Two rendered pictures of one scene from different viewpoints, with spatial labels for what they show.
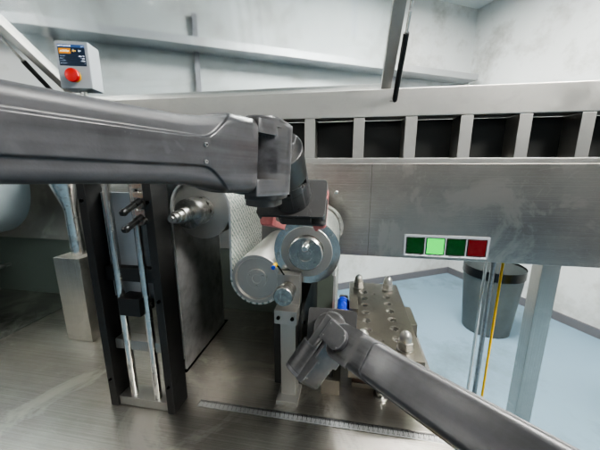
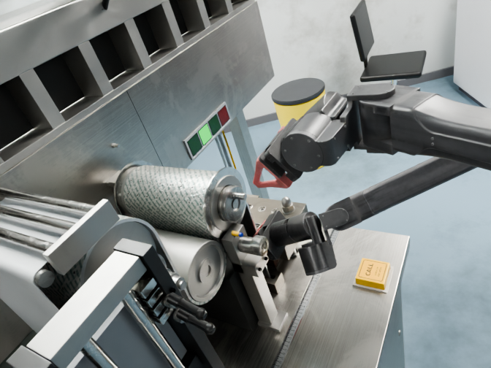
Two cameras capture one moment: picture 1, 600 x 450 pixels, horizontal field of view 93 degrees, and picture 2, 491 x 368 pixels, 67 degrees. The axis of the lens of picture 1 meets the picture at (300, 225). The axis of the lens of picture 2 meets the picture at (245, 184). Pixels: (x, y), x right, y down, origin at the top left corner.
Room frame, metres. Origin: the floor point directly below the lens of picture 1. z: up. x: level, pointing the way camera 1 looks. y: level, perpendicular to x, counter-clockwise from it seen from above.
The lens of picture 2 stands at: (0.26, 0.50, 1.70)
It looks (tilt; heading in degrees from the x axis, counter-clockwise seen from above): 34 degrees down; 299
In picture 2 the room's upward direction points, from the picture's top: 19 degrees counter-clockwise
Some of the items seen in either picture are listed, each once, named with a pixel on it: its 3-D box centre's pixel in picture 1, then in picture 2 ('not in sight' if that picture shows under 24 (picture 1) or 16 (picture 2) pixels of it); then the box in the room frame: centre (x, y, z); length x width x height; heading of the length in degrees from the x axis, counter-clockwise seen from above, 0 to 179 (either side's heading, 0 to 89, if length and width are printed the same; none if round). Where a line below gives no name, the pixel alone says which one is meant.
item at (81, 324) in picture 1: (79, 248); not in sight; (0.84, 0.68, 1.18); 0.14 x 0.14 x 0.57
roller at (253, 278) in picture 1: (270, 261); (161, 258); (0.76, 0.08, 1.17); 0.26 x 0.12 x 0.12; 170
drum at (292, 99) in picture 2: not in sight; (305, 126); (1.00, -1.99, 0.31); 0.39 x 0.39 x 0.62
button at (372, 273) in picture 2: not in sight; (372, 273); (0.36, -0.13, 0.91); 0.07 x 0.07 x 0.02; 80
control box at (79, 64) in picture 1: (78, 67); not in sight; (0.73, 0.52, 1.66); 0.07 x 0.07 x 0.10; 7
